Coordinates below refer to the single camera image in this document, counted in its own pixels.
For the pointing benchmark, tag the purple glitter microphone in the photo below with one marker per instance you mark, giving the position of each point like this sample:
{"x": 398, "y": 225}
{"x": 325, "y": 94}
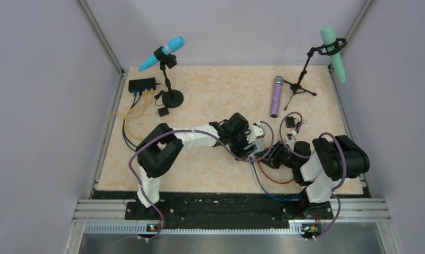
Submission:
{"x": 276, "y": 96}

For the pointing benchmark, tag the cyan microphone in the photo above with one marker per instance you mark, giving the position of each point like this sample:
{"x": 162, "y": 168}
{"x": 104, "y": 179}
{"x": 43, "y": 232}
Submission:
{"x": 164, "y": 54}

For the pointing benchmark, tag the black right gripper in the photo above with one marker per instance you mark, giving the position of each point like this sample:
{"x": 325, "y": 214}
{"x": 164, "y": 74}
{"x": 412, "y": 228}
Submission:
{"x": 273, "y": 162}

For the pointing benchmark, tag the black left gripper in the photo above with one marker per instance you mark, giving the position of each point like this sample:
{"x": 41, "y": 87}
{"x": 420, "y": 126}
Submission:
{"x": 240, "y": 152}

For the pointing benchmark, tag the black power adapter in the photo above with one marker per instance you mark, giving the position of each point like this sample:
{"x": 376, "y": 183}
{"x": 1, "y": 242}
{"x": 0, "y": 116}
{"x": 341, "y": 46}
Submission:
{"x": 290, "y": 122}

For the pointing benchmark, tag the black network switch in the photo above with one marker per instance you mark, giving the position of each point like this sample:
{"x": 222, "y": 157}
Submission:
{"x": 140, "y": 85}

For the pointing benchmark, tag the mint green microphone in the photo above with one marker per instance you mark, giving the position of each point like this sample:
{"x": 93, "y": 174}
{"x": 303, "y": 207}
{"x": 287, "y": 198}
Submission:
{"x": 333, "y": 46}

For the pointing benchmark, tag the small black adapter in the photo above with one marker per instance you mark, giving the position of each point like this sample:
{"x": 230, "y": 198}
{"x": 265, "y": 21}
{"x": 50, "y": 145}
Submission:
{"x": 163, "y": 111}

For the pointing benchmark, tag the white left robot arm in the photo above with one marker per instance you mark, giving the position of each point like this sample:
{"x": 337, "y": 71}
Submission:
{"x": 159, "y": 150}

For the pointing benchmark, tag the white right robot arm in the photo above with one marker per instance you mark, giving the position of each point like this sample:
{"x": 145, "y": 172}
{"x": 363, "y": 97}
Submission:
{"x": 319, "y": 167}

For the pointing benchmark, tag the white network switch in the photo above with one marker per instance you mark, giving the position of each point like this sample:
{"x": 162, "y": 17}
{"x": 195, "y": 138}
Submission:
{"x": 254, "y": 147}

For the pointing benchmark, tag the black round-base mic stand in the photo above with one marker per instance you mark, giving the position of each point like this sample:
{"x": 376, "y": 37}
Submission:
{"x": 172, "y": 98}

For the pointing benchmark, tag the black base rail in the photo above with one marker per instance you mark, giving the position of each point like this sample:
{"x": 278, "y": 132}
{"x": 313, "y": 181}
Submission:
{"x": 222, "y": 211}

